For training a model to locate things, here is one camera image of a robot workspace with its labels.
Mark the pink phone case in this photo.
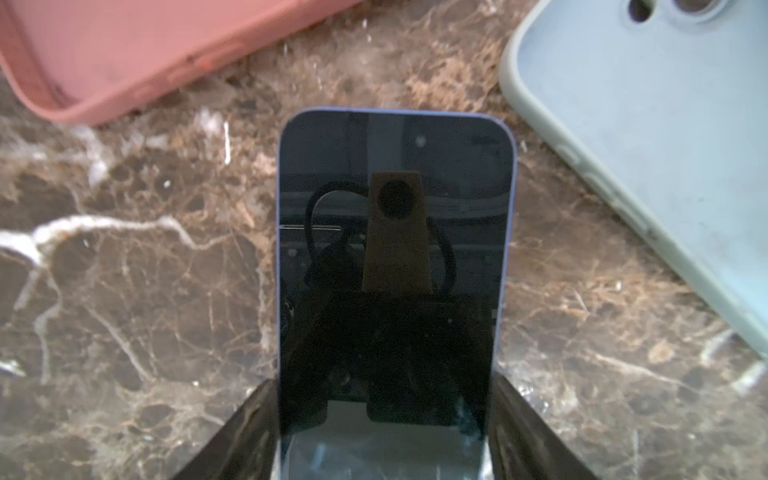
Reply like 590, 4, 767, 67
1, 0, 352, 125

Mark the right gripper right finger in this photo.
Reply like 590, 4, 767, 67
488, 372, 597, 480

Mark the light blue phone case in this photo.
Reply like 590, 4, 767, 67
499, 1, 767, 355

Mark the blue phone black screen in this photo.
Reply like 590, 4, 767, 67
277, 108, 516, 479

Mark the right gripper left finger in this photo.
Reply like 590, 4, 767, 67
173, 380, 279, 480

